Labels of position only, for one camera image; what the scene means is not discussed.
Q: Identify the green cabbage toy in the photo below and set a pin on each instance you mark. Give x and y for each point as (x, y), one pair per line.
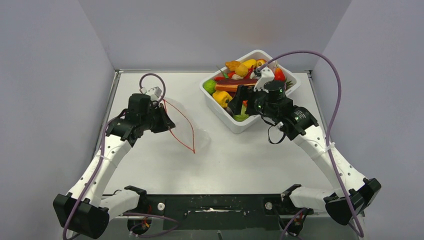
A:
(209, 86)
(241, 117)

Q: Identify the white plastic food bin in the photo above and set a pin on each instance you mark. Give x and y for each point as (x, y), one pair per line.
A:
(293, 83)

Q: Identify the yellow lemon toy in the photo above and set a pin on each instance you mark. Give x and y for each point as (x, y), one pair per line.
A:
(242, 71)

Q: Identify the red apple toy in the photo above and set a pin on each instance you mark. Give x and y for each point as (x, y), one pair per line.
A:
(260, 62)

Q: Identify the yellow bell pepper toy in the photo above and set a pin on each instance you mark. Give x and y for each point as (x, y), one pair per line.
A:
(222, 98)

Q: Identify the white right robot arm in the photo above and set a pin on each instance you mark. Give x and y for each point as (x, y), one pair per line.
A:
(351, 191)

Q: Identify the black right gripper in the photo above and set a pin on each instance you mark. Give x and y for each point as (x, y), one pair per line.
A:
(236, 104)

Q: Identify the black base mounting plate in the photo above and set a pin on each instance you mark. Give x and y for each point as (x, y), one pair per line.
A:
(220, 211)

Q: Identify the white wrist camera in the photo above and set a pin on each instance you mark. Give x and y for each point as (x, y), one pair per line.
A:
(264, 76)
(155, 93)

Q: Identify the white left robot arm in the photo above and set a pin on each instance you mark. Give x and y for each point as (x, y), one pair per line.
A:
(82, 209)

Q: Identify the red orange pepper toy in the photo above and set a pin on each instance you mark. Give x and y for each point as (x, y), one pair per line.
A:
(279, 75)

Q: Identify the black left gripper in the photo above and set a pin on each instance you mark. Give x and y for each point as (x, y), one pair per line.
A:
(166, 122)

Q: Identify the aluminium table frame rail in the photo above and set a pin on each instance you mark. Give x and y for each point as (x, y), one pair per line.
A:
(111, 95)

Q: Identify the fried chicken toy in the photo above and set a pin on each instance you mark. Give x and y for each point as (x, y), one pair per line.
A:
(232, 65)

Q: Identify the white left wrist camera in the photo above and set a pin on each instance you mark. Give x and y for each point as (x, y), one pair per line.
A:
(155, 93)

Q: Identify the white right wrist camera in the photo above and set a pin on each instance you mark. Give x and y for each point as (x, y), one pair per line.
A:
(264, 76)

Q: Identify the clear zip bag orange zipper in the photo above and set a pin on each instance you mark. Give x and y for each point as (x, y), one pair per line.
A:
(186, 131)

